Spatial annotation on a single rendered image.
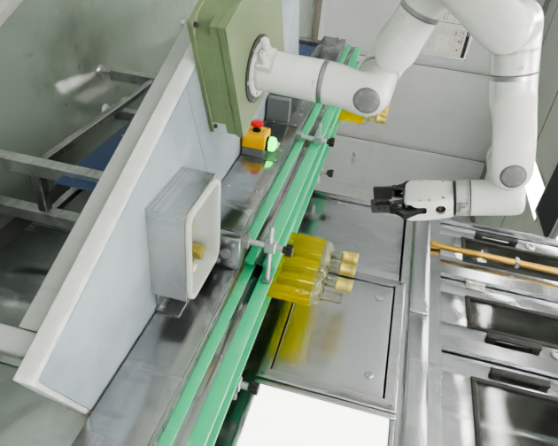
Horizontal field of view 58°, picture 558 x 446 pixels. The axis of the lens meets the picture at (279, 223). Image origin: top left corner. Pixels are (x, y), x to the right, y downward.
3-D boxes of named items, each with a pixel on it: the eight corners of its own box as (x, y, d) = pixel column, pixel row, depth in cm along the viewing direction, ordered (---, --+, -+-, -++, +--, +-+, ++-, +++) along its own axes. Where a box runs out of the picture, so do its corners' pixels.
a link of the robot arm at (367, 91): (317, 70, 107) (392, 85, 103) (332, 49, 116) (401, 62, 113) (313, 111, 113) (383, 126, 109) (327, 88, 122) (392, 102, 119)
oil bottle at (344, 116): (321, 117, 225) (383, 128, 220) (322, 105, 221) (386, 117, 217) (323, 112, 229) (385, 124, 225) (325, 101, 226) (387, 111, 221)
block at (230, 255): (211, 265, 124) (238, 272, 123) (211, 235, 119) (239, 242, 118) (216, 257, 127) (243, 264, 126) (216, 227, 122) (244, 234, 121)
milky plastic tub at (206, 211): (153, 296, 107) (191, 305, 106) (145, 209, 94) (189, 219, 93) (185, 247, 121) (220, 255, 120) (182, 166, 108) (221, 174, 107)
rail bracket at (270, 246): (238, 278, 124) (287, 289, 122) (241, 223, 115) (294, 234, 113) (242, 270, 127) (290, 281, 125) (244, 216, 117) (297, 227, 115)
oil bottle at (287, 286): (238, 290, 131) (319, 310, 127) (239, 273, 127) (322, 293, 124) (245, 277, 135) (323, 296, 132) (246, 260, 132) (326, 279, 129)
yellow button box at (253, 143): (239, 153, 153) (263, 158, 151) (240, 131, 148) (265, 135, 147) (246, 143, 158) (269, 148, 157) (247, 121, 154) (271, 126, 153)
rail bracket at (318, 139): (292, 141, 166) (332, 149, 164) (295, 120, 162) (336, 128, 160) (295, 136, 170) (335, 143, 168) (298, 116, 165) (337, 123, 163)
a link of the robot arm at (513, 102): (486, 70, 98) (482, 173, 107) (492, 82, 87) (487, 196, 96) (535, 66, 96) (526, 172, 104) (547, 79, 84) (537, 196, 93)
